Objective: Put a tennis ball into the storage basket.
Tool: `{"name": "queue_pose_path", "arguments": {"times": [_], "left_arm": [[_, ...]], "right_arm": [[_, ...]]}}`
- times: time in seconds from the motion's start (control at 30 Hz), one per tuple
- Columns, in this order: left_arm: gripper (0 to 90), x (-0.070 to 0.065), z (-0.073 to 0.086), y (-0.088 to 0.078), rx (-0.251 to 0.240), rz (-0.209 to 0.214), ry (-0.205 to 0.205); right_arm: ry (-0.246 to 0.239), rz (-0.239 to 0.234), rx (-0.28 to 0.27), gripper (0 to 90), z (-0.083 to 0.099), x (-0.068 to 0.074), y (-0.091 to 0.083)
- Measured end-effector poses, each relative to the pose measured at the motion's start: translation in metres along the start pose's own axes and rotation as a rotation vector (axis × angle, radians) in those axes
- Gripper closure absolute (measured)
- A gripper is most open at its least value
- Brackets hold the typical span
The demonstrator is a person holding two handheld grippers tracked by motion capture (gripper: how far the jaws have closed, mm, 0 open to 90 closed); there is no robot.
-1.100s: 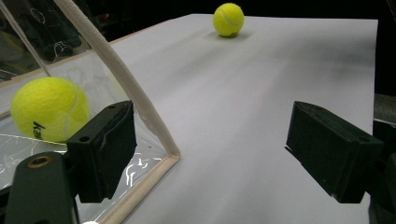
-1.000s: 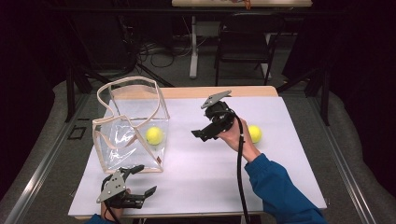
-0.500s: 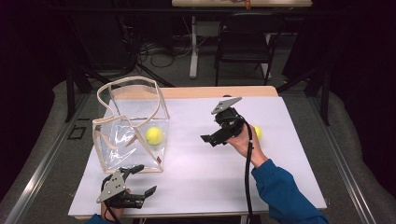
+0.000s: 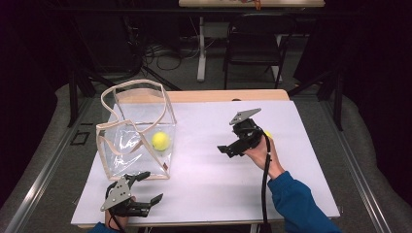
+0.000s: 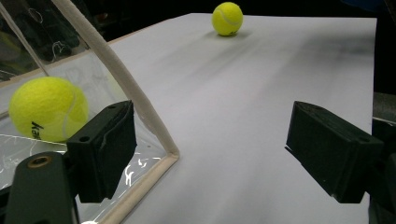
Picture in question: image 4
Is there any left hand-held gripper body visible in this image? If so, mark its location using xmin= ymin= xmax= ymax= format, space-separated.
xmin=99 ymin=176 xmax=154 ymax=218

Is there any wooden desk with white legs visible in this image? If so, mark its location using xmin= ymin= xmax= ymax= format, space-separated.
xmin=178 ymin=0 xmax=326 ymax=83

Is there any left hand-held gripper black cable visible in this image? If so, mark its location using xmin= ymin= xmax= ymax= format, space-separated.
xmin=104 ymin=182 xmax=128 ymax=233

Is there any tangle of floor cables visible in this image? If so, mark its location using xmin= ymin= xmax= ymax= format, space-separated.
xmin=142 ymin=40 xmax=202 ymax=72

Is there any light wooden table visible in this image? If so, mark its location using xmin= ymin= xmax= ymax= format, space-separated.
xmin=77 ymin=88 xmax=331 ymax=230

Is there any white table mat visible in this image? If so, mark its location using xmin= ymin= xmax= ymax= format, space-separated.
xmin=70 ymin=99 xmax=341 ymax=226

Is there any right hand-held gripper black cable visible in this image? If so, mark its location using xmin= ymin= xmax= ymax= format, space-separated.
xmin=259 ymin=134 xmax=274 ymax=233

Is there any hand-held gripper black cable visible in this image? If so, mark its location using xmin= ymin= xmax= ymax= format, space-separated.
xmin=104 ymin=182 xmax=128 ymax=233
xmin=259 ymin=134 xmax=274 ymax=233

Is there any black folding chair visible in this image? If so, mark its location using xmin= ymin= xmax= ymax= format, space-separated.
xmin=223 ymin=13 xmax=297 ymax=90

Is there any person's left hand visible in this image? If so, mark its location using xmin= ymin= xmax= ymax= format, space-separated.
xmin=103 ymin=195 xmax=137 ymax=229

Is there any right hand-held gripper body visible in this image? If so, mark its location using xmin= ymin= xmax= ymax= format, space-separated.
xmin=228 ymin=107 xmax=264 ymax=155

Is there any metal floor rail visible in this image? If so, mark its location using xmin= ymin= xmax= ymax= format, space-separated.
xmin=319 ymin=99 xmax=394 ymax=233
xmin=3 ymin=96 xmax=95 ymax=233

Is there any person's right hand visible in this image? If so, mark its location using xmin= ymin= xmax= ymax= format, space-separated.
xmin=243 ymin=135 xmax=283 ymax=173

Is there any clear plastic bag beige trim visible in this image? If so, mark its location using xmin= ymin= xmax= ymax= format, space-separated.
xmin=95 ymin=79 xmax=178 ymax=182

